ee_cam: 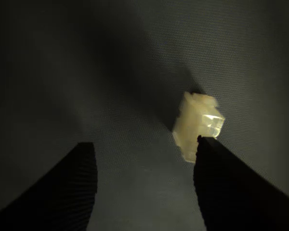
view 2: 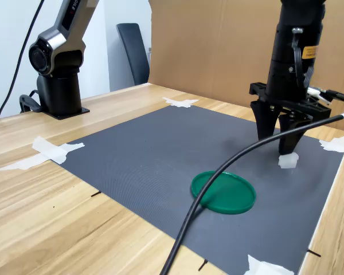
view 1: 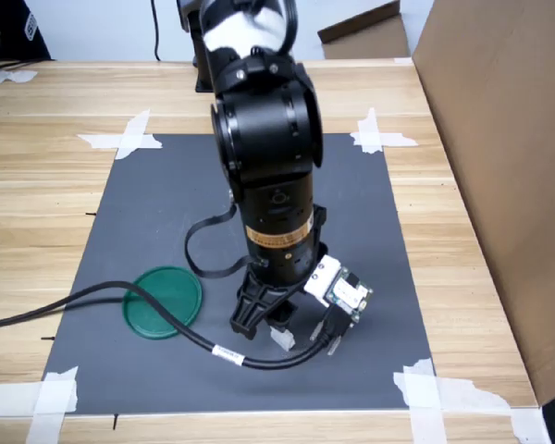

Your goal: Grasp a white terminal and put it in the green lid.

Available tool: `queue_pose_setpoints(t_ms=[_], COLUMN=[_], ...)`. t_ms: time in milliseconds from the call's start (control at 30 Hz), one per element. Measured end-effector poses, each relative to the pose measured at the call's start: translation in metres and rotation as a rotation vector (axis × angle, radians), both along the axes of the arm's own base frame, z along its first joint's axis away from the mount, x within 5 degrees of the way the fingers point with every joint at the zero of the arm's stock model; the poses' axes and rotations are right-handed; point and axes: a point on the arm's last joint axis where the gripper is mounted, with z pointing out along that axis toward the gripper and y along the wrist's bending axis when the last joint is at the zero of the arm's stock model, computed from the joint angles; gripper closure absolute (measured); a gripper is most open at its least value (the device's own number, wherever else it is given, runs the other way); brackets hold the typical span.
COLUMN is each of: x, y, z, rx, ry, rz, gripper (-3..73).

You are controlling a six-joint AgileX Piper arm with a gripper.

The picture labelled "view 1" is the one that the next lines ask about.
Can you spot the small white plastic terminal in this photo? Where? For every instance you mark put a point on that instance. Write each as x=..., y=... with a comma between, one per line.
x=284, y=340

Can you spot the round green lid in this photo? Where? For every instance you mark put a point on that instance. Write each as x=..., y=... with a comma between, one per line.
x=176, y=291

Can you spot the white masking tape piece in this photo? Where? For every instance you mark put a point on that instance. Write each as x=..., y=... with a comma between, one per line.
x=129, y=141
x=421, y=398
x=370, y=139
x=51, y=398

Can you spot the dark grey mat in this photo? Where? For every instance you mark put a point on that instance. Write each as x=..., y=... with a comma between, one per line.
x=143, y=194

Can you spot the brown cardboard box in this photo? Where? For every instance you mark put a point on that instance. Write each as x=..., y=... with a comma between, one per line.
x=370, y=41

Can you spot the brown cardboard partition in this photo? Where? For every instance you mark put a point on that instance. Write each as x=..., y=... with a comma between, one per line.
x=513, y=162

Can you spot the small crumpled white tape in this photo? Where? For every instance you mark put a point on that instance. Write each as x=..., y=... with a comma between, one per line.
x=0, y=76

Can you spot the black bag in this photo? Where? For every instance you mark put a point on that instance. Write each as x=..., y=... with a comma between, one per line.
x=9, y=23

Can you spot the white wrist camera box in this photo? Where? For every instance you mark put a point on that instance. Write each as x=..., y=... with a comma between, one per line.
x=342, y=291

